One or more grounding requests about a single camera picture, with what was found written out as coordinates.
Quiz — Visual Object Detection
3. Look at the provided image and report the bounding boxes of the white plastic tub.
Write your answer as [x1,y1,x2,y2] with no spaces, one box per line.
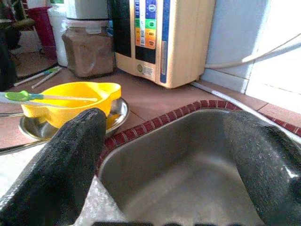
[65,0,110,21]

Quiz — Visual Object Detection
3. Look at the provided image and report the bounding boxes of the black electric kettle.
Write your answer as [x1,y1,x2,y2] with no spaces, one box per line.
[0,30,17,92]

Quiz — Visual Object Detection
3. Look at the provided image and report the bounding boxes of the grey tube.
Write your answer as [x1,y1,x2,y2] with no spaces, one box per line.
[190,81,301,137]

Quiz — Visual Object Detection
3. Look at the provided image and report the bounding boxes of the cream water ionizer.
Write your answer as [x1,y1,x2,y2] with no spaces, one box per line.
[110,0,216,89]

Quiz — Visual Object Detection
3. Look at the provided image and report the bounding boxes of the red plastic container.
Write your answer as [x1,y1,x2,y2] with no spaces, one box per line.
[25,6,58,59]

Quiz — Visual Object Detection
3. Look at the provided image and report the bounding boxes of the white canister green band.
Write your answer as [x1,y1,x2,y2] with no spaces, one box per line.
[48,0,69,68]

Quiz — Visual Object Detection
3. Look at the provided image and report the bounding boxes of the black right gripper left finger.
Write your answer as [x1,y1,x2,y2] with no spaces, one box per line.
[0,107,108,226]

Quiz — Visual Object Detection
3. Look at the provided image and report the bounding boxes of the green clip training chopsticks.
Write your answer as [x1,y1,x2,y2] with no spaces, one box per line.
[13,66,63,89]
[0,90,99,109]

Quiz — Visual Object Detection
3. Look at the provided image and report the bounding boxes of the stainless steel bowl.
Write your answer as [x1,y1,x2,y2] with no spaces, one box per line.
[18,97,130,142]

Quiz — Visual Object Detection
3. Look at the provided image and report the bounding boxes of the stainless steel sink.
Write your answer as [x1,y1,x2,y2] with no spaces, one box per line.
[97,108,301,226]

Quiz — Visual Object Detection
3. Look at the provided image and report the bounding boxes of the white hose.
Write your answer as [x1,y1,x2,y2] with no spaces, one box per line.
[206,32,301,69]

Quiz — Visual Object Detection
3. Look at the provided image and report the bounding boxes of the glass jar brown powder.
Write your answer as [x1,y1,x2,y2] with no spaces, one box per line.
[61,20,116,79]

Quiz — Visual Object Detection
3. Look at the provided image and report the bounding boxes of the yellow plastic bowl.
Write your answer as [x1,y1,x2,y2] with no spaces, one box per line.
[20,81,122,129]

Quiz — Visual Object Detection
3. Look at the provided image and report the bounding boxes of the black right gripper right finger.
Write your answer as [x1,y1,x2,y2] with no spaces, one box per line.
[223,110,301,226]

